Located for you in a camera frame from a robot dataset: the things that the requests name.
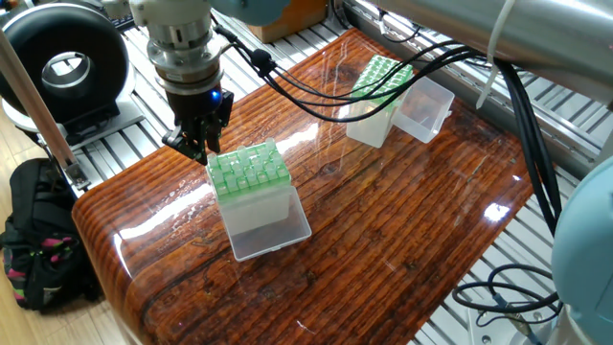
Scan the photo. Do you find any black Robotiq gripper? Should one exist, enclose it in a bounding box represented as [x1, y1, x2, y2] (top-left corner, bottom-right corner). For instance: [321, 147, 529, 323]
[163, 81, 236, 162]

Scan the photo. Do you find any clear pipette box green rack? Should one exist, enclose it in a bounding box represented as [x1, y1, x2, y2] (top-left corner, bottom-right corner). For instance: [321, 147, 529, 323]
[205, 139, 313, 262]
[345, 56, 456, 148]

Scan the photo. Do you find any cardboard box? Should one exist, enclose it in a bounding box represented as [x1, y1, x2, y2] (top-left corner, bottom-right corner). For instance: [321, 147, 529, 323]
[230, 0, 331, 44]

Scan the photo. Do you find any brown wooden pole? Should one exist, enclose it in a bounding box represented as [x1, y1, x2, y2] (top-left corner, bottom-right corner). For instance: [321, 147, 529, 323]
[0, 34, 87, 188]

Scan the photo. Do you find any black backpack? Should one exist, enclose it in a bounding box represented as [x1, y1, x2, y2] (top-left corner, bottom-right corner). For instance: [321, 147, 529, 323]
[0, 158, 102, 312]

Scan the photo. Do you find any thin white plastic strip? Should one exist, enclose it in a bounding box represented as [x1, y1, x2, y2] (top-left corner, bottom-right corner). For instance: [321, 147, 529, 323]
[477, 0, 518, 108]

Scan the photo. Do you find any black round ring device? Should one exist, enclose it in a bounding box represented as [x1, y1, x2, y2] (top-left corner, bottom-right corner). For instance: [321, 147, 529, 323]
[0, 5, 135, 145]

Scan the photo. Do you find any black gripper cable bundle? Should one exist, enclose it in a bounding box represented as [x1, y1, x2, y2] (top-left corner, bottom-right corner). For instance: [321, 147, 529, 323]
[211, 14, 566, 241]

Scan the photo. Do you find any black loose cable with plug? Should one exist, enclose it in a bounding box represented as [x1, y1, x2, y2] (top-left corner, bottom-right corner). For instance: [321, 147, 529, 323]
[455, 264, 566, 332]

